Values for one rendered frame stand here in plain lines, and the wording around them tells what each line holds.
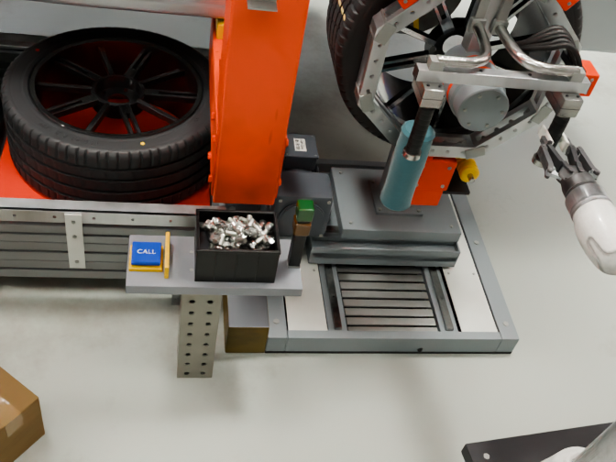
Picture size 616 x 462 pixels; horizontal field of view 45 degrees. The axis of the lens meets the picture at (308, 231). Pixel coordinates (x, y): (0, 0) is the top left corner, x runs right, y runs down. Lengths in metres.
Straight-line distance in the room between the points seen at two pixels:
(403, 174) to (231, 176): 0.46
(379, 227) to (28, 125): 1.09
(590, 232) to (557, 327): 1.03
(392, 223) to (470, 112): 0.66
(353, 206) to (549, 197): 1.00
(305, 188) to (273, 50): 0.64
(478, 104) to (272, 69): 0.52
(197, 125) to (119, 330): 0.65
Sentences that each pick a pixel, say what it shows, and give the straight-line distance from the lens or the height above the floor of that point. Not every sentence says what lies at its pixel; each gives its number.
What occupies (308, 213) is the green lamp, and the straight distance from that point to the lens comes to 1.74.
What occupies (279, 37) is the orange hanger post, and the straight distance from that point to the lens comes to 1.62.
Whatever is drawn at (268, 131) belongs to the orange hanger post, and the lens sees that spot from 1.77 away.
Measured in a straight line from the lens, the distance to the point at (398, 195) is 2.03.
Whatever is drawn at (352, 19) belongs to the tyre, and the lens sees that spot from 1.93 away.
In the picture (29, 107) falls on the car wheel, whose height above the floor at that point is 0.50.
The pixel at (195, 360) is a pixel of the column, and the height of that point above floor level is 0.09.
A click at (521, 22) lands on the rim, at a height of 0.86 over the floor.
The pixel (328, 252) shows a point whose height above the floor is 0.15.
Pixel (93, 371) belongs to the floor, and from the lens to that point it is 2.22.
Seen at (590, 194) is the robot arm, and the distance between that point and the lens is 1.72.
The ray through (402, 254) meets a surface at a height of 0.15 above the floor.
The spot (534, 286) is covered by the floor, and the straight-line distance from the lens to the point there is 2.74.
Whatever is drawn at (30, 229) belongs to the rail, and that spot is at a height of 0.32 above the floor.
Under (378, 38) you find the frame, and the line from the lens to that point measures 1.85.
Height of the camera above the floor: 1.85
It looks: 45 degrees down
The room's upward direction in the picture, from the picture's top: 13 degrees clockwise
